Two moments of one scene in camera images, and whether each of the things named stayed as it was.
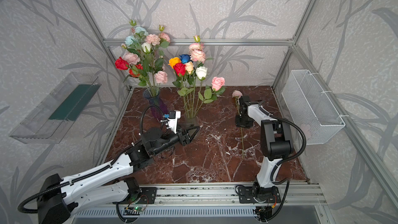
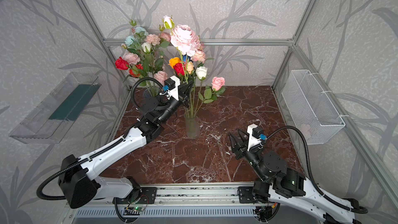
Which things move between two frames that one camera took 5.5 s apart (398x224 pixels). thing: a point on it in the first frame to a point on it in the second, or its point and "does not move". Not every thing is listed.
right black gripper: x=243 y=121 to x=244 y=148
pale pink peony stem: x=237 y=94 to x=183 y=38
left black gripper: x=183 y=136 to x=180 y=98
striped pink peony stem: x=197 y=53 does not move
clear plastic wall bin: x=48 y=123 does not move
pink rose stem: x=210 y=95 does not move
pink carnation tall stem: x=153 y=40 does not move
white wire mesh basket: x=309 y=108 does not move
